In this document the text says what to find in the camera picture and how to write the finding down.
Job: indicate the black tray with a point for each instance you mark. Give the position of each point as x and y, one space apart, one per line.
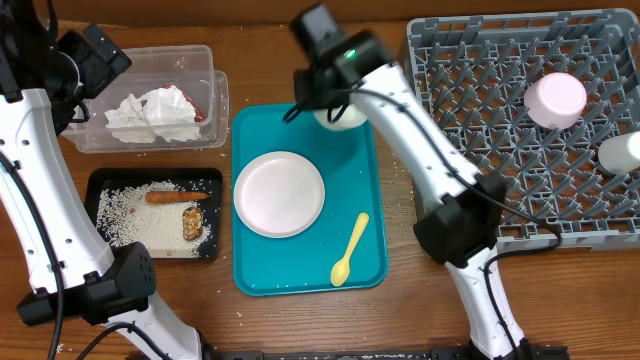
209 177

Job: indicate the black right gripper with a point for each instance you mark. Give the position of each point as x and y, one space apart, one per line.
312 97

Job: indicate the red snack wrapper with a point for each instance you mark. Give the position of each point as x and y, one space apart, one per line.
199 117

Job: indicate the large pink plate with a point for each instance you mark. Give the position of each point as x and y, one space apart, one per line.
279 194

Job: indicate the cream bowl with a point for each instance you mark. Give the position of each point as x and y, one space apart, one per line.
350 118

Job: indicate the clear plastic bin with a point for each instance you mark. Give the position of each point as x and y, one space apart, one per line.
190 68

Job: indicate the teal serving tray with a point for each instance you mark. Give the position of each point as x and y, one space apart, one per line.
347 162

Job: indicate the pile of white rice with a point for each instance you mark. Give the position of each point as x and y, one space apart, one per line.
123 217

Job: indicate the small pink plate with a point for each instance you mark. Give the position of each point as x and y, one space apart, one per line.
556 101

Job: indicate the granola bar piece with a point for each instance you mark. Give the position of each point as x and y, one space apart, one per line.
192 221

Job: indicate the cream cup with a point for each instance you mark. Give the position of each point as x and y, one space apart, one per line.
620 154

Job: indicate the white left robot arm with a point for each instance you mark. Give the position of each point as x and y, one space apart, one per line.
46 80

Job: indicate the yellow plastic spoon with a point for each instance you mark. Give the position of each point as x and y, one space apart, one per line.
341 269

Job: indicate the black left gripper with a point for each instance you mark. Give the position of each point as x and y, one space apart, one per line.
102 72

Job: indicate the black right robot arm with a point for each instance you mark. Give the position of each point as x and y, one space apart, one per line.
461 207

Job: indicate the white napkin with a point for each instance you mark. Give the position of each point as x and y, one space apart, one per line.
162 112

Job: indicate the grey dishwasher rack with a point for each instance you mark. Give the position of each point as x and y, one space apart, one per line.
471 75

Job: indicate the brown carrot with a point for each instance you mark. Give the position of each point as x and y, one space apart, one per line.
166 197

